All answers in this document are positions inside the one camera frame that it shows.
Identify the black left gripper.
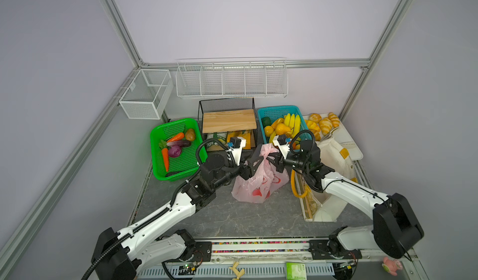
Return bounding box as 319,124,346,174
212,149,263,191

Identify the pink plastic grocery bag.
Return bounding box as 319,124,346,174
232,143,290,204

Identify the cream canvas tote bag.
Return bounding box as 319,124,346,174
291,138,357,223

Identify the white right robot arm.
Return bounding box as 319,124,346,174
271,135,424,259

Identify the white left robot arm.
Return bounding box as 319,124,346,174
82,137,264,280

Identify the yellow striped croissant front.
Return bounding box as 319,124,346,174
311,129,321,141

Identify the yellow croissant left back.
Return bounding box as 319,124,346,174
305,119,321,132

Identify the yellow snack packet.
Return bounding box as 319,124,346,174
227,130,256,149

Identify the striped croissant middle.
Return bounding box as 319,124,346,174
318,118,334,135

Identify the yellow banana bunch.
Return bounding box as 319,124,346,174
268,114,301,143

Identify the white plastic tray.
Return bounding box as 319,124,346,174
304,113,363,161

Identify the round bread roll back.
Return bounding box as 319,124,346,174
309,113,322,124

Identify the green snack packet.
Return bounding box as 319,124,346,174
206,132,227,148

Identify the striped croissant far right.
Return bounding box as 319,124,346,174
328,112,341,128

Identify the green avocado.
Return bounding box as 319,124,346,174
261,116,272,128

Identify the teal plastic fruit basket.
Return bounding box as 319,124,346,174
256,105,308,143

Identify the brown potato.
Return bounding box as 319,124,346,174
185,128,196,142

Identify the pale purple long eggplant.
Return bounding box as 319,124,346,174
166,139,192,148

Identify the green plastic vegetable basket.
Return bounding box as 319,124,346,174
150,118,203,182

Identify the carrot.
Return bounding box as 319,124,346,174
167,132,185,143
159,140,169,172

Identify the small white mesh basket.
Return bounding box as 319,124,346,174
119,69,174,120

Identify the pink toy on floor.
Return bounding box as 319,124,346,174
382,256,403,276

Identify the black wire wooden shelf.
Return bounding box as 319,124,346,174
197,98,258,143

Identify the long white wire basket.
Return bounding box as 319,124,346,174
176,57,289,98

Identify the green card on rail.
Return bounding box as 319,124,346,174
286,262,307,280

